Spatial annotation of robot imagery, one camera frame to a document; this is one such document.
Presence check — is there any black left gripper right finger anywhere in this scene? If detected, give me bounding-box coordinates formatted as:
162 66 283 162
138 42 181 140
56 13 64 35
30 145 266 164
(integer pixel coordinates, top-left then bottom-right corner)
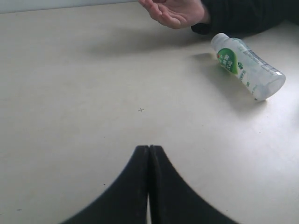
148 146 236 224

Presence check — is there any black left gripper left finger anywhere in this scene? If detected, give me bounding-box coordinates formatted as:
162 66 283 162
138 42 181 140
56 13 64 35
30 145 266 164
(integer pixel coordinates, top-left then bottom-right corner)
64 146 150 224

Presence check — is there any black sleeved forearm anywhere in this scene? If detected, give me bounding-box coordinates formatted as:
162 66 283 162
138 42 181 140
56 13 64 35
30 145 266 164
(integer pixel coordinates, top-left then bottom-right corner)
191 0 299 35

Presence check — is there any white bottle green label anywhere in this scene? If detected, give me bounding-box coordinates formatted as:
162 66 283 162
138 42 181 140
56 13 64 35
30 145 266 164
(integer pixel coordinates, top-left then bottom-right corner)
211 33 286 101

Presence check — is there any person's open bare hand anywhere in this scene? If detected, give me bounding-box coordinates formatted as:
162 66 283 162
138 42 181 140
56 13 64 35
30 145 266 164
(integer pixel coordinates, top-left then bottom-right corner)
138 0 211 29

